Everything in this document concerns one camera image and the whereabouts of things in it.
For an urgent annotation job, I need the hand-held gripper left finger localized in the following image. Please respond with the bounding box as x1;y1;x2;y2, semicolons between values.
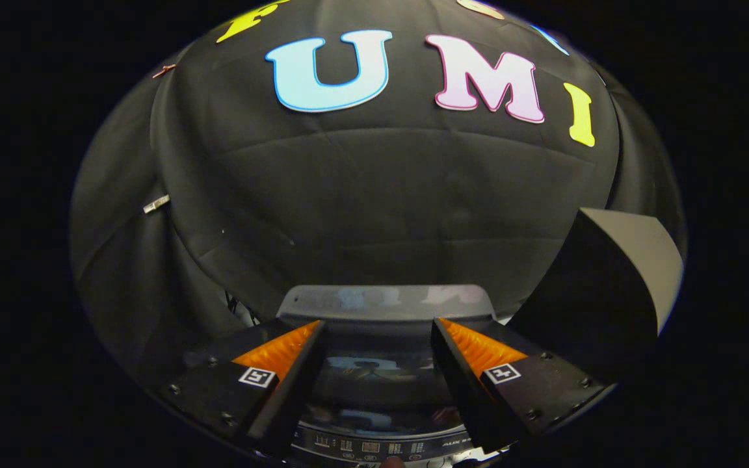
152;320;328;460

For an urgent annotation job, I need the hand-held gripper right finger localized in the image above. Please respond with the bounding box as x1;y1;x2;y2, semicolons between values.
430;317;614;455

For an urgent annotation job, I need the dark glass washing machine lid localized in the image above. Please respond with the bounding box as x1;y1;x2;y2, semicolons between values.
293;322;473;433

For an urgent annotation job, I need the dark grey washing machine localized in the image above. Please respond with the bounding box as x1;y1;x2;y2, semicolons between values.
183;284;512;468

